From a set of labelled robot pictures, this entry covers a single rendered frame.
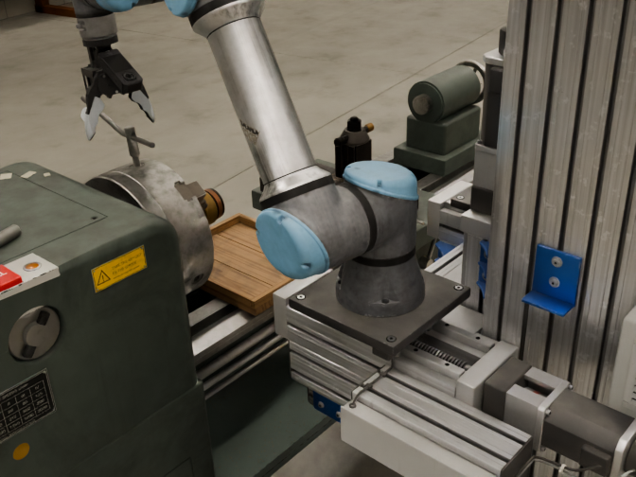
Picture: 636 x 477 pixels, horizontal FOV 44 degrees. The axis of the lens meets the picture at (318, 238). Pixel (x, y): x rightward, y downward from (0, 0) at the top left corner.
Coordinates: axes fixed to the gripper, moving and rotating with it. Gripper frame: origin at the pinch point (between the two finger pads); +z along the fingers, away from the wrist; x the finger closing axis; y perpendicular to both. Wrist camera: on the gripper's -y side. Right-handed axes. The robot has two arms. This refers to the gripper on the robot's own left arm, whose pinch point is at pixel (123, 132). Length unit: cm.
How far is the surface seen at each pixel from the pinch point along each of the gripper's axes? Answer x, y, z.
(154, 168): -2.1, -7.2, 7.2
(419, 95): -103, 18, 19
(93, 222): 19.6, -26.1, 6.5
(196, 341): 0.0, -16.1, 45.2
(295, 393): -28, -9, 78
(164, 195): 0.0, -14.2, 10.7
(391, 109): -303, 255, 113
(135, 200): 6.1, -13.9, 9.8
